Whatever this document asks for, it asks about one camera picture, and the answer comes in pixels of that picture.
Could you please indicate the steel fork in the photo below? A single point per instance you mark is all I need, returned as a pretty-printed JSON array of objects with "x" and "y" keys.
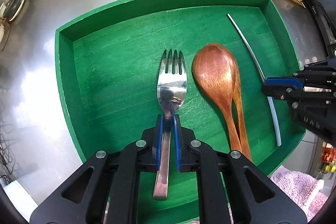
[{"x": 171, "y": 94}]

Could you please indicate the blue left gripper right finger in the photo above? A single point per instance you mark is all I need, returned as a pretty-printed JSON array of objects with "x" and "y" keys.
[{"x": 176, "y": 127}]

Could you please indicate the large wooden spoon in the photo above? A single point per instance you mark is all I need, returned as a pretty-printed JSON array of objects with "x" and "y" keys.
[{"x": 216, "y": 72}]

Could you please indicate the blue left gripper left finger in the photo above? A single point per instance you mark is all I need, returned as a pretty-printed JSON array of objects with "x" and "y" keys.
[{"x": 159, "y": 131}]

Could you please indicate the pink towel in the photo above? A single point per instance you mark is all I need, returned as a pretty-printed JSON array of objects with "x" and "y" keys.
[{"x": 303, "y": 189}]

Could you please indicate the white appliance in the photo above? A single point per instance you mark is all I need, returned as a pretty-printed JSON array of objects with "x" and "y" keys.
[{"x": 21, "y": 199}]

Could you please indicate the green wooden tray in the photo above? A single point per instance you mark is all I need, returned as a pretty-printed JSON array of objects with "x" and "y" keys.
[{"x": 107, "y": 64}]

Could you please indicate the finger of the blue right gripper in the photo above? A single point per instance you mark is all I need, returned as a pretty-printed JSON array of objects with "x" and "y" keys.
[{"x": 285, "y": 81}]

